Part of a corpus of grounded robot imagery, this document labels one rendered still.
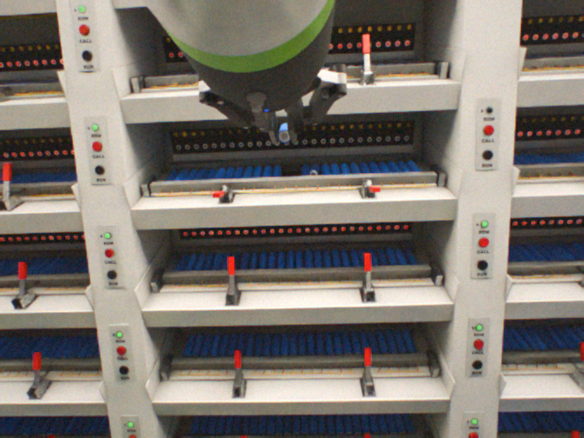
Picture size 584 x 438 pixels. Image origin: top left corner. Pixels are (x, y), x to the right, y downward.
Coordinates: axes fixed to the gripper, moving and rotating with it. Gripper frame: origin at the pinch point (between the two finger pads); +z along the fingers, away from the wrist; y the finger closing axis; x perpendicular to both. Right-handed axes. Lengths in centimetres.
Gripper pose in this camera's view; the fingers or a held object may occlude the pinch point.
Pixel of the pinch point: (282, 125)
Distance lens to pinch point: 44.9
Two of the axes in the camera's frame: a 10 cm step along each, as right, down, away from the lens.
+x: 0.3, 10.0, -0.1
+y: -10.0, 0.3, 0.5
